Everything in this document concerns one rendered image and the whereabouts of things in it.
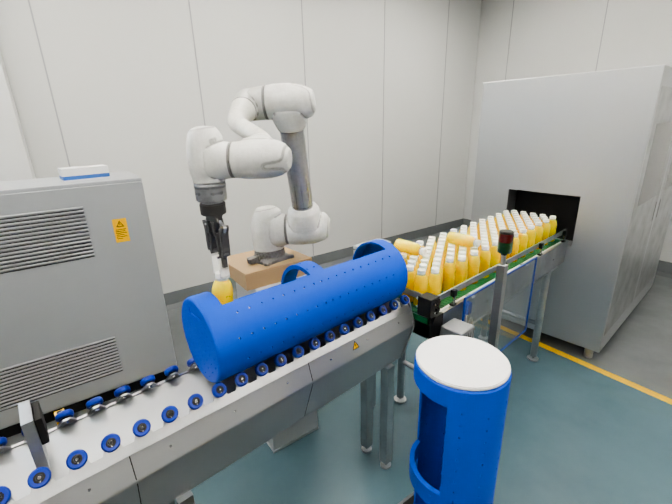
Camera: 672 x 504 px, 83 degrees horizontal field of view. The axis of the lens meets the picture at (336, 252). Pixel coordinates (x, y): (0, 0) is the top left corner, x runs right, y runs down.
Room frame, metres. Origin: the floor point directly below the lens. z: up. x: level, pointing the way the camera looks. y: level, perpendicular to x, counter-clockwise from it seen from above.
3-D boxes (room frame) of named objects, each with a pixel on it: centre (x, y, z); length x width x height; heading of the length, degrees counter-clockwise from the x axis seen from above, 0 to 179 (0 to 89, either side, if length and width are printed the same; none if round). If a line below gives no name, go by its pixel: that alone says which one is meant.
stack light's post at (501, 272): (1.62, -0.76, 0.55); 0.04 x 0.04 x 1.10; 41
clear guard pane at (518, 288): (1.85, -0.89, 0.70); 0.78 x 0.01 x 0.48; 131
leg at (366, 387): (1.65, -0.14, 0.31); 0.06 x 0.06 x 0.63; 41
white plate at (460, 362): (0.99, -0.38, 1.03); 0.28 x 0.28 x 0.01
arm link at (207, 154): (1.11, 0.35, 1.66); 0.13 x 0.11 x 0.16; 88
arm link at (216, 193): (1.12, 0.36, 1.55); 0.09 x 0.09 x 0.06
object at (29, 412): (0.76, 0.77, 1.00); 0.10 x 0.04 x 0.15; 41
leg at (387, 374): (1.54, -0.23, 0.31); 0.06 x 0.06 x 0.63; 41
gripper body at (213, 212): (1.12, 0.36, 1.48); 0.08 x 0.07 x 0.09; 41
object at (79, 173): (2.36, 1.52, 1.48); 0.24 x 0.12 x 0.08; 133
